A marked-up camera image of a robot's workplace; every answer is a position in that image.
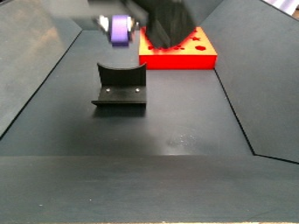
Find dark robot arm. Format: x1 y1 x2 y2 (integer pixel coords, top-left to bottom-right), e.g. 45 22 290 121
95 0 197 49

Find purple rectangular block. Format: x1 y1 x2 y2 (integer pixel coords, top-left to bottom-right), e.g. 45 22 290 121
110 15 130 46

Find black curved fixture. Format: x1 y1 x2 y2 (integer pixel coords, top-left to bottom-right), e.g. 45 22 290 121
93 64 147 106

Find red foam shape board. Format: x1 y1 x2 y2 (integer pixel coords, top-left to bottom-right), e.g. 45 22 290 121
139 27 218 70

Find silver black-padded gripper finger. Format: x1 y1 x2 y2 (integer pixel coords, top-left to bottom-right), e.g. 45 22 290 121
97 15 110 33
127 17 139 36

